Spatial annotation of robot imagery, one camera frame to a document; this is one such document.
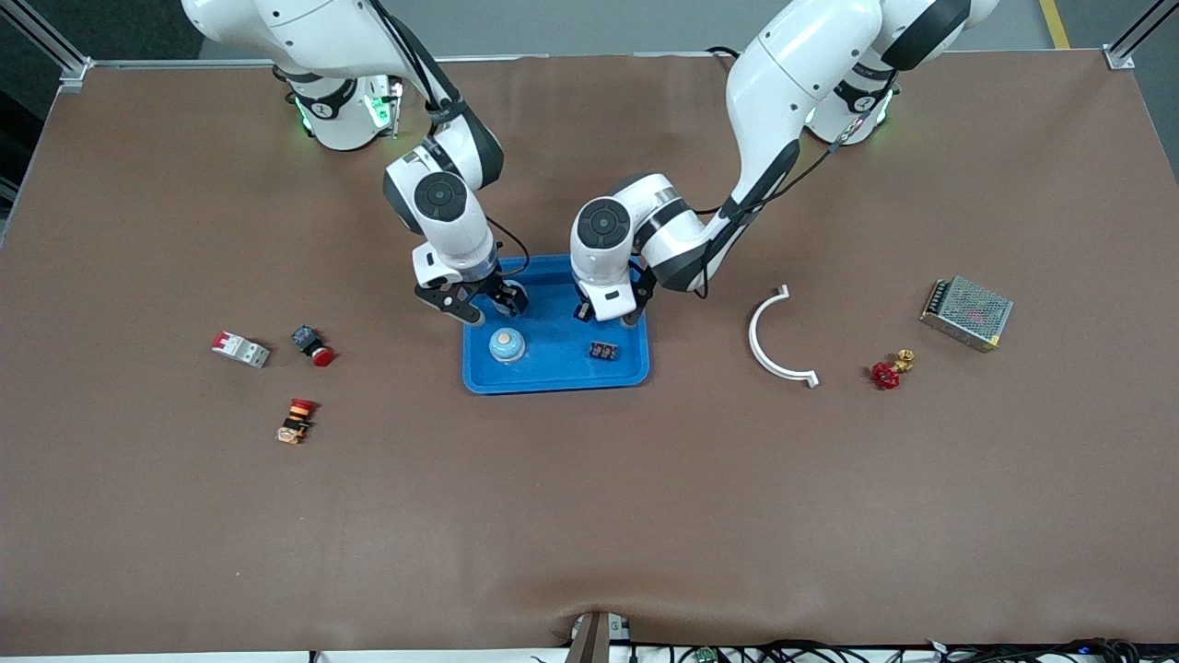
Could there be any blue plastic tray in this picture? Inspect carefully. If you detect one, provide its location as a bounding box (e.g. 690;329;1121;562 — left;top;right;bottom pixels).
461;252;651;395

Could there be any red button blue black base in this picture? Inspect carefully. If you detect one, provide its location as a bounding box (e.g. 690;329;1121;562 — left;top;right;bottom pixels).
291;325;336;368

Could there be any brown table mat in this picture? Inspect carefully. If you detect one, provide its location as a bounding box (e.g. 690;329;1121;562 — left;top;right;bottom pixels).
0;51;1179;657

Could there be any red orange push button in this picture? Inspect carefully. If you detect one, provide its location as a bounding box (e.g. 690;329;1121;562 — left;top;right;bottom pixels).
275;398;319;446

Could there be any white red circuit breaker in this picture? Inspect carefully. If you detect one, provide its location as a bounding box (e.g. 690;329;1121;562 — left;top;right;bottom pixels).
211;331;272;369

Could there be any brass valve red handwheel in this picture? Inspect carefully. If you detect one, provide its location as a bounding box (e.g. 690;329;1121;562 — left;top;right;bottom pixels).
870;348;917;391

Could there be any grey metal table clamp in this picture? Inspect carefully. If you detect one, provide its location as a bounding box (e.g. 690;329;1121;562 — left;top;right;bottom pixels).
564;611;633;663

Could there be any metal mesh power supply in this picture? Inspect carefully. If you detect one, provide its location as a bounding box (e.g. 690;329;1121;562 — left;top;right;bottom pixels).
919;275;1015;354

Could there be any yellow floor tape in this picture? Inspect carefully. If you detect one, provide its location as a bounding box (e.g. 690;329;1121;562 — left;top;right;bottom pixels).
1039;0;1074;50

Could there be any white curved plastic bracket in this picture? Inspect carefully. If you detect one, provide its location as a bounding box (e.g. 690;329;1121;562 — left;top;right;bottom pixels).
748;285;821;389

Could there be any black cable bundle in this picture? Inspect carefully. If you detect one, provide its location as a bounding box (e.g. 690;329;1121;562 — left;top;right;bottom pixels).
636;638;1179;663

